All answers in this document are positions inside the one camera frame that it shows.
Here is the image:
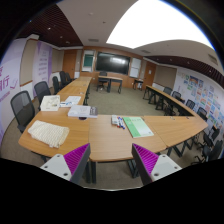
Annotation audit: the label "black mesh office chair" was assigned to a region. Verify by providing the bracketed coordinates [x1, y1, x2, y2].
[10, 90, 35, 133]

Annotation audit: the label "green folder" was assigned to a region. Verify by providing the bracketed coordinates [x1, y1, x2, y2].
[123, 117, 153, 138]

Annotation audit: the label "purple wall banner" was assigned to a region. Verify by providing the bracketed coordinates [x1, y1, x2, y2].
[32, 40, 53, 88]

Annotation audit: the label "right whiteboard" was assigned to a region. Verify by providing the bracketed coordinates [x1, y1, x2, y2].
[129, 58, 141, 78]

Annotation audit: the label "white papers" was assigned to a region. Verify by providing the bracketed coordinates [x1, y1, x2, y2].
[60, 96, 81, 107]

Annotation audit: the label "black chair behind desk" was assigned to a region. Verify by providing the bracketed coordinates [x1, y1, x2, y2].
[97, 71, 109, 91]

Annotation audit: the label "blue marker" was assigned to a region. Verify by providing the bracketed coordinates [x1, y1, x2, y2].
[118, 117, 125, 129]

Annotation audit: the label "wooden desk at front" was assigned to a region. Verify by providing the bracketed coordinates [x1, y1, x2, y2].
[106, 76, 123, 94]

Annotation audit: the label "white book stack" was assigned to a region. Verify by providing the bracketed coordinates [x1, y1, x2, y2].
[68, 105, 98, 118]

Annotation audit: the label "cream knitted towel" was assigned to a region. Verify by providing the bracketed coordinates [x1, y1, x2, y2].
[28, 120, 70, 148]

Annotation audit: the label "large black wall screen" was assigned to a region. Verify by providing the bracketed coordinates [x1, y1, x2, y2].
[95, 52, 130, 75]

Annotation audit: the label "left whiteboard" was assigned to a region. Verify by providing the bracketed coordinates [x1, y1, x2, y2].
[82, 50, 95, 72]

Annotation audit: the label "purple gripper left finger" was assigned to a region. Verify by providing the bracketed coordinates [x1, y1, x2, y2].
[41, 143, 90, 184]

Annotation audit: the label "whiteboard eraser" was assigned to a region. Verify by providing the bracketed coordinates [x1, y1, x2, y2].
[111, 115, 118, 125]

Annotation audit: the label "red marker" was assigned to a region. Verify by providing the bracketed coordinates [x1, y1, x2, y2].
[117, 117, 121, 128]

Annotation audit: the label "white paper box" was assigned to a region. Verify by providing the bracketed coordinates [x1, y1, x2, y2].
[40, 95, 60, 111]

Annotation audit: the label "whiteboard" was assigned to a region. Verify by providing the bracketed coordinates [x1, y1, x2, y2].
[129, 58, 141, 78]
[82, 50, 95, 72]

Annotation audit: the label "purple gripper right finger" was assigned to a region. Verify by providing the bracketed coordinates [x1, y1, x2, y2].
[132, 144, 181, 185]

